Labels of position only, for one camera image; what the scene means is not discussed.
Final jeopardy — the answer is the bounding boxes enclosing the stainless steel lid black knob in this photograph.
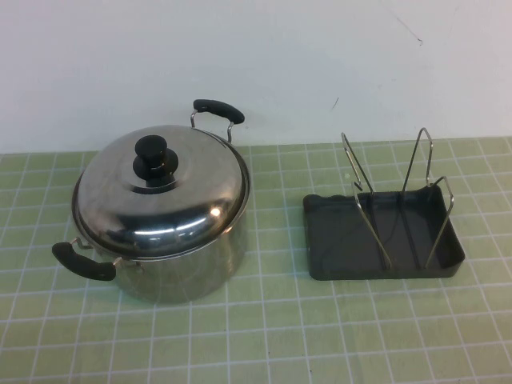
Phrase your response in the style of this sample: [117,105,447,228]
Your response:
[71,124,250,257]

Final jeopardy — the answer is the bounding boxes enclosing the dark tray wire lid rack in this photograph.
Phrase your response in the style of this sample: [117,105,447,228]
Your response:
[302,127,467,281]

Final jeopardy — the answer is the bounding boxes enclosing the stainless steel pot black handles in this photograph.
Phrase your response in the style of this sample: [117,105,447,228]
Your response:
[50,98,252,307]

